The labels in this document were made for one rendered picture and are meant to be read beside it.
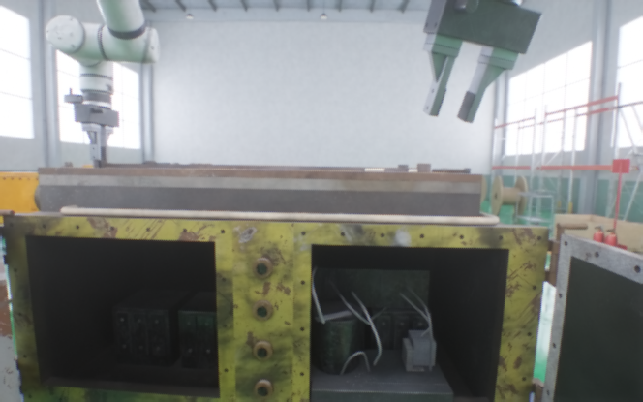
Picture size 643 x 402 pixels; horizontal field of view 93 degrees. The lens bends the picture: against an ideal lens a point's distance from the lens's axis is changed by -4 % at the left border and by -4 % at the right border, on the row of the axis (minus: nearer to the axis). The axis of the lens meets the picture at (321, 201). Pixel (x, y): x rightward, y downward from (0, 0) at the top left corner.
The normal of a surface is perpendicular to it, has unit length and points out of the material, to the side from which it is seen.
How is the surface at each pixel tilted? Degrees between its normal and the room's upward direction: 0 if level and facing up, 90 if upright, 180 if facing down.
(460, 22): 113
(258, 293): 90
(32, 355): 90
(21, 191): 90
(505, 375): 90
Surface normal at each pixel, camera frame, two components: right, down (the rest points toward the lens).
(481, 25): 0.07, 0.49
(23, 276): -0.04, 0.10
